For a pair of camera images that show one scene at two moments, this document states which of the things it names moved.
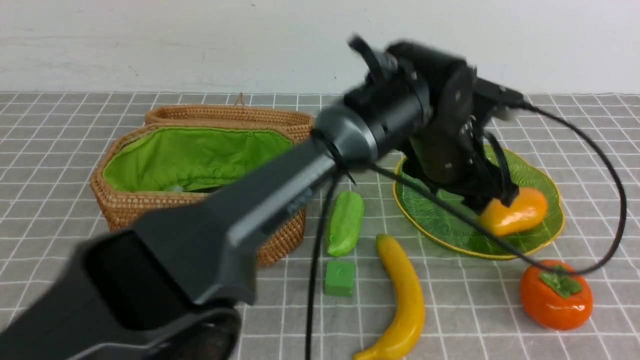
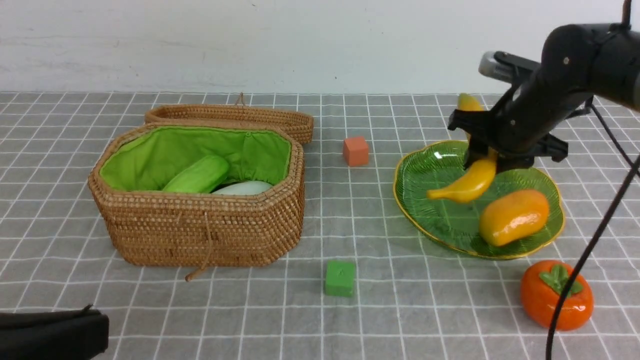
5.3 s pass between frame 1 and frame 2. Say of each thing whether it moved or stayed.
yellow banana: moved
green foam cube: stayed
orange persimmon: stayed
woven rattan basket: stayed
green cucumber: moved
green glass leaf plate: stayed
